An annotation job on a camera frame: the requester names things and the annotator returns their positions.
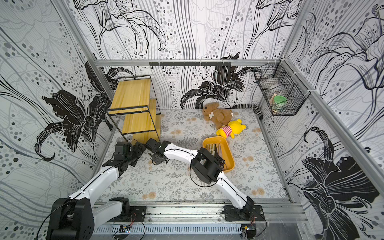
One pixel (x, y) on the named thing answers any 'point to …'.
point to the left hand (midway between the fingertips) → (145, 151)
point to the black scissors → (214, 148)
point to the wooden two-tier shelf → (135, 109)
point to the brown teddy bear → (219, 117)
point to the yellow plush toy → (234, 127)
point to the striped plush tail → (255, 108)
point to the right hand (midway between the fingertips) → (162, 155)
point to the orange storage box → (209, 143)
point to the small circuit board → (125, 229)
